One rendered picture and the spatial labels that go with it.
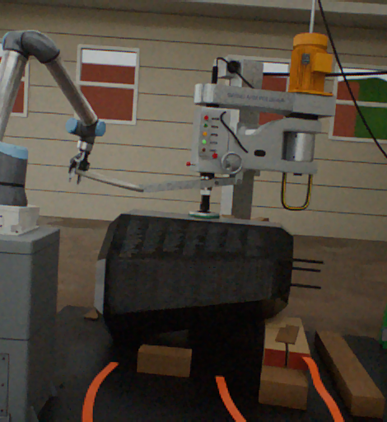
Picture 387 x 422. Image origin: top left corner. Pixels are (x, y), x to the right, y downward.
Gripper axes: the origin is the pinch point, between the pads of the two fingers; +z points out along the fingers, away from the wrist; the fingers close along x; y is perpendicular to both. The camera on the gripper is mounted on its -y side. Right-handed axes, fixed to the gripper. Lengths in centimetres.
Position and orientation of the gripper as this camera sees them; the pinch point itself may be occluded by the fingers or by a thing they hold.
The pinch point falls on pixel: (73, 181)
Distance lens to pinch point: 294.6
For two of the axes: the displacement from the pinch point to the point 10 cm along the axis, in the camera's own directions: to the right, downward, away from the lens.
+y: 6.6, 2.3, -7.1
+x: 7.0, 1.7, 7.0
